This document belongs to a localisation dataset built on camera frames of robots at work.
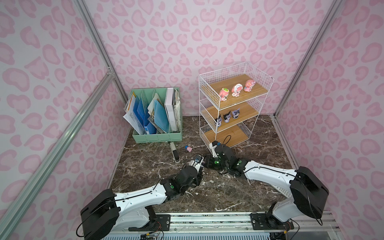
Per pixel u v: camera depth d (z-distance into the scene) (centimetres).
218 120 78
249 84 71
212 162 72
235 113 81
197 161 69
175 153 95
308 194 42
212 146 78
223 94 67
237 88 68
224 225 72
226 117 79
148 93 103
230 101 70
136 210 48
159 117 95
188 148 100
